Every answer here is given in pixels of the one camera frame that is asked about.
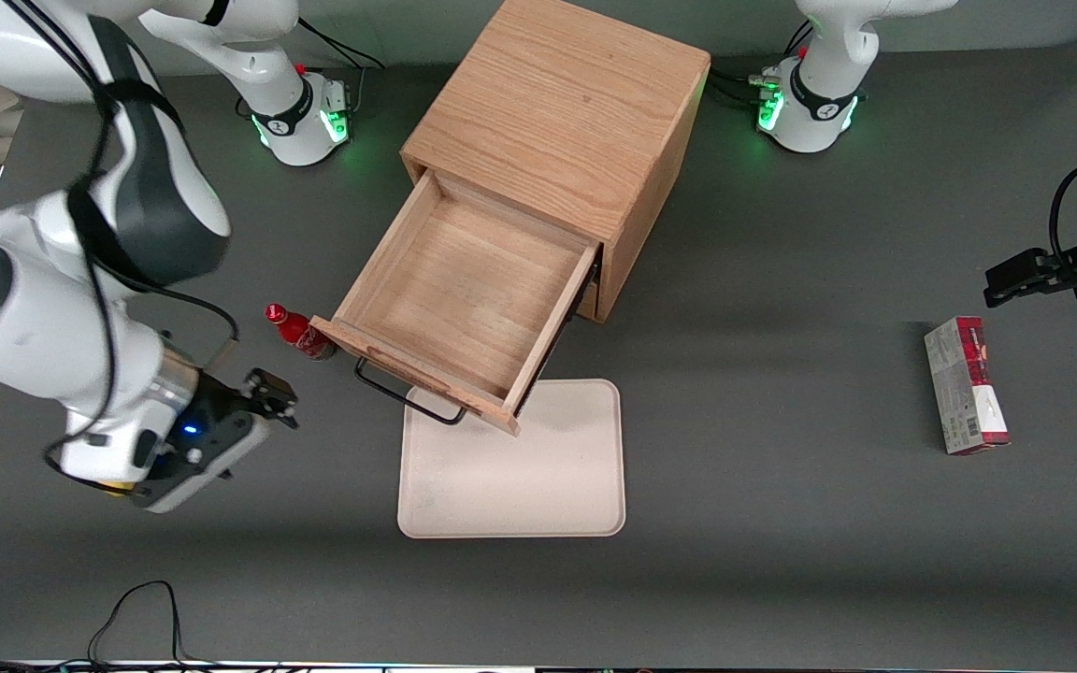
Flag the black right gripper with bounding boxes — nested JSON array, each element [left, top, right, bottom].
[[151, 369, 302, 483]]

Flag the black metal drawer handle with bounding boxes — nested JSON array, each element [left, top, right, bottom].
[[354, 357, 467, 426]]

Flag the wooden drawer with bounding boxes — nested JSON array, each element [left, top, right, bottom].
[[309, 168, 603, 437]]

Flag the wooden drawer cabinet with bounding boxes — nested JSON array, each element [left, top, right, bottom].
[[400, 0, 712, 323]]

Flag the red cola bottle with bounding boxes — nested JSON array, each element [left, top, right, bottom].
[[264, 303, 338, 362]]

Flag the grey and red carton box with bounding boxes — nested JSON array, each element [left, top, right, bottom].
[[924, 316, 1012, 456]]

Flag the beige plastic tray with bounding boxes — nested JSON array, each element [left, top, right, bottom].
[[397, 379, 626, 539]]

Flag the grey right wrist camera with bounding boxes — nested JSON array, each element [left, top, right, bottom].
[[132, 417, 270, 514]]

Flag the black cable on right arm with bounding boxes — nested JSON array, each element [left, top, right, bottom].
[[1, 0, 242, 478]]

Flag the black cable loop on table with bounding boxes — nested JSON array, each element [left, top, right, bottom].
[[85, 580, 222, 672]]

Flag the black cables at left base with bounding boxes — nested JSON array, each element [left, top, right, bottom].
[[705, 19, 815, 108]]

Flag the black cables at base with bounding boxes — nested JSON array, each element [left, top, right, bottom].
[[295, 16, 387, 74], [705, 19, 815, 108]]

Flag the black cables at right base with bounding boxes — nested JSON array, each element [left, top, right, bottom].
[[295, 16, 387, 74]]

